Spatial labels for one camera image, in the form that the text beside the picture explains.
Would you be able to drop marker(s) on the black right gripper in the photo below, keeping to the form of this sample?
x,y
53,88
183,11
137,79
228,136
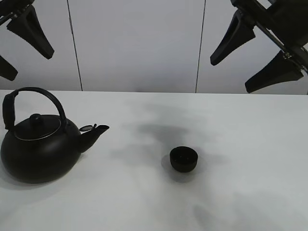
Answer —
x,y
285,22

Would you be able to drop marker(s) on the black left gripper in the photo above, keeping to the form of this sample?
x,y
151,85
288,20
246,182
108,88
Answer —
x,y
26,25

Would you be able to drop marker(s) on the black round teapot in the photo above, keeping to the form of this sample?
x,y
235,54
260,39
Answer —
x,y
43,148

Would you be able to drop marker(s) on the small black teacup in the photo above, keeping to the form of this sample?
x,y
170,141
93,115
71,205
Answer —
x,y
183,159

